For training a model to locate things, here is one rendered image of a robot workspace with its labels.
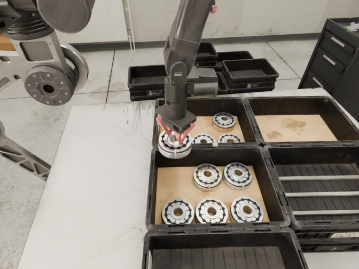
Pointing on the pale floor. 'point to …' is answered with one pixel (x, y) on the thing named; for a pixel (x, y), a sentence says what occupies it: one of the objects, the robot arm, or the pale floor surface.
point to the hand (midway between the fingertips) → (175, 136)
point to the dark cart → (336, 64)
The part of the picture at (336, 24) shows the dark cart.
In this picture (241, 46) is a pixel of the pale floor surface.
